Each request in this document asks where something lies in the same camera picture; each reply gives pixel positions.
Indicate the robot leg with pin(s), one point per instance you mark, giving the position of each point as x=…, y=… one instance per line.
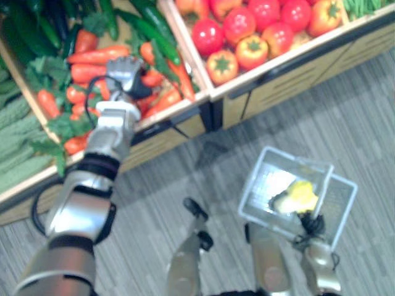
x=185, y=265
x=268, y=265

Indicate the robot right leg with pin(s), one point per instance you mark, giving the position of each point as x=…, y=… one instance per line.
x=268, y=265

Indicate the clear plastic shopping basket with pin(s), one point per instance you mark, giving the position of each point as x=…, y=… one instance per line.
x=265, y=182

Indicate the red tomato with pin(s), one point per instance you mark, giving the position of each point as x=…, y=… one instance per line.
x=207, y=37
x=277, y=38
x=295, y=13
x=239, y=25
x=264, y=13

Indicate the dark green cucumber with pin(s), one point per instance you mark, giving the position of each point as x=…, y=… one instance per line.
x=60, y=18
x=71, y=41

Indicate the long orange carrot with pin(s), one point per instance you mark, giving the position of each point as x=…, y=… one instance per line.
x=184, y=80
x=98, y=55

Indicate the green bitter gourd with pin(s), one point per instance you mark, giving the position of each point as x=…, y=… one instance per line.
x=14, y=114
x=15, y=154
x=21, y=131
x=21, y=174
x=6, y=86

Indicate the green beans bunch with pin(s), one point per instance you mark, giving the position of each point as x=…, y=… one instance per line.
x=361, y=7

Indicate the orange bell pepper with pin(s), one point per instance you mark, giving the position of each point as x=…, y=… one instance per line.
x=222, y=68
x=191, y=7
x=251, y=52
x=223, y=7
x=324, y=17

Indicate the yellow vegetable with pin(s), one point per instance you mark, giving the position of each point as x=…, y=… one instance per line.
x=301, y=195

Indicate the long green cucumber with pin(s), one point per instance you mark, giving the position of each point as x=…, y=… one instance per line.
x=151, y=34

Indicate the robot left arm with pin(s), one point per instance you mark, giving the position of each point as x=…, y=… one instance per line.
x=83, y=212

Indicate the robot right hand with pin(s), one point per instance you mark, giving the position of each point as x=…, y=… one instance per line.
x=311, y=224

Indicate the black label holder strip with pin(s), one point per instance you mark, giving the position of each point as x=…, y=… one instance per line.
x=163, y=124
x=247, y=87

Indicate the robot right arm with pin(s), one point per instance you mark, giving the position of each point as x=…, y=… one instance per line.
x=322, y=265

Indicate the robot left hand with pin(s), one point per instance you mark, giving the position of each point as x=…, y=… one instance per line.
x=128, y=72

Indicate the robot left leg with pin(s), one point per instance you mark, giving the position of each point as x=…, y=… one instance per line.
x=185, y=265

